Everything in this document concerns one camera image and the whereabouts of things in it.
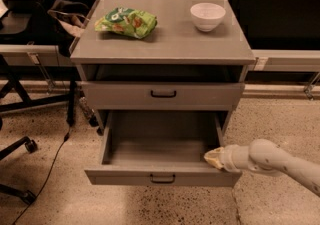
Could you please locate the grey drawer cabinet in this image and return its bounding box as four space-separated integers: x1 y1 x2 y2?
71 0 254 127

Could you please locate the black desk frame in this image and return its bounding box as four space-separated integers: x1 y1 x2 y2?
0 55 77 126

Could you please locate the grey drawer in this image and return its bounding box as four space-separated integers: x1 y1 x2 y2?
82 81 244 111
85 111 241 187

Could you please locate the dark bag with strap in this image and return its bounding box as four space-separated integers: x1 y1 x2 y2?
47 0 90 57

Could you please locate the white ceramic bowl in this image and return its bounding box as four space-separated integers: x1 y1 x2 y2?
190 3 226 32

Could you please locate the green snack bag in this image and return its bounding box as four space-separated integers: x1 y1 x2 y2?
94 7 157 39

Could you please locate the black floor cable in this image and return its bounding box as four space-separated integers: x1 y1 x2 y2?
11 125 72 225

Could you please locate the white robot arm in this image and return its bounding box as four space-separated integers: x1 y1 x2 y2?
204 139 320 196

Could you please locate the black office chair base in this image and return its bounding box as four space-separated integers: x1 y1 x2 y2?
0 115 39 205

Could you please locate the grey top drawer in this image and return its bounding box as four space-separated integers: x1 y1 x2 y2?
82 81 244 111

